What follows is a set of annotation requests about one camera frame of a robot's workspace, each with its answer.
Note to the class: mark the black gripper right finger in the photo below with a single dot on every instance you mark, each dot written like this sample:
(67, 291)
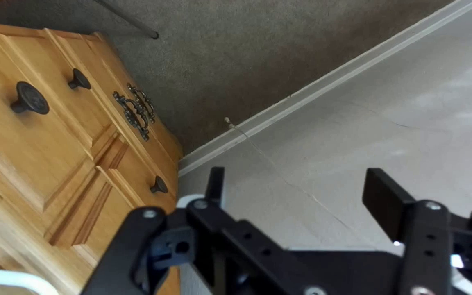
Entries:
(432, 246)

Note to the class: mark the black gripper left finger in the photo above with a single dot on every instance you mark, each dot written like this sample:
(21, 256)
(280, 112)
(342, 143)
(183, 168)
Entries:
(245, 246)

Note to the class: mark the white baseboard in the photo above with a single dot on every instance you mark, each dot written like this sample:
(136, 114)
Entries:
(301, 96)

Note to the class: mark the wooden roll-top desk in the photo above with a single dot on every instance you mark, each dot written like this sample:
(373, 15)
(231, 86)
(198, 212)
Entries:
(39, 165)

